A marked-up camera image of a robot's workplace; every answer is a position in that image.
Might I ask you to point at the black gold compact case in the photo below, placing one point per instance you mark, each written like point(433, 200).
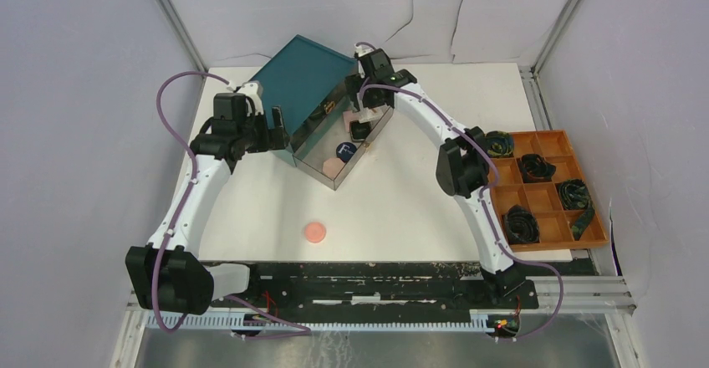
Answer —
point(359, 131)

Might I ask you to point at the round coral blush case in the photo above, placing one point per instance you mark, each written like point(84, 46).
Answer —
point(315, 232)

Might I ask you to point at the white patterned palette box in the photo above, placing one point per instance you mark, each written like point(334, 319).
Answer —
point(370, 114)

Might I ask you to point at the rolled multicolour tie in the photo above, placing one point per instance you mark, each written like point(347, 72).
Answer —
point(500, 144)

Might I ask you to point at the rolled black tie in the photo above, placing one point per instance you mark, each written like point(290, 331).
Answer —
point(520, 226)

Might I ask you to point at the round navy cream tin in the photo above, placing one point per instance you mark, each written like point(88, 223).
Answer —
point(345, 151)

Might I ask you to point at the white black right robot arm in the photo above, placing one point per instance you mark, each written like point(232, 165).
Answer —
point(462, 166)

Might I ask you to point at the rolled green patterned tie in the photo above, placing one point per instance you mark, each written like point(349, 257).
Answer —
point(574, 196)

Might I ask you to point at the black metal base rail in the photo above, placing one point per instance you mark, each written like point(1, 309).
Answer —
point(378, 292)

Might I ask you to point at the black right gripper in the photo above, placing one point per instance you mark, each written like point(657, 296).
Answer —
point(354, 83)

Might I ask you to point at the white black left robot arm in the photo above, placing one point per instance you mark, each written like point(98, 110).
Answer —
point(166, 273)

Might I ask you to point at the teal drawer organizer box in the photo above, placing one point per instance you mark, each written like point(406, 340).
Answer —
point(306, 80)

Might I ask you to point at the rolled dark tie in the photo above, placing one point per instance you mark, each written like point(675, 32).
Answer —
point(534, 168)

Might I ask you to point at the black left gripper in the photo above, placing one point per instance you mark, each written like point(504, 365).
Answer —
point(272, 139)

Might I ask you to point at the octagonal pink powder case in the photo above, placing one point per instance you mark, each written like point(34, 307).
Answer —
point(332, 167)

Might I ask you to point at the clear smoked drawer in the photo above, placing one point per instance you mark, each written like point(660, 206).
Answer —
point(339, 139)

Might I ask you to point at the pink square palette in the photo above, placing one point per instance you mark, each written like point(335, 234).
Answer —
point(349, 116)

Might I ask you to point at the orange compartment tray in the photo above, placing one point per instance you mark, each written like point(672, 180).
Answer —
point(541, 198)

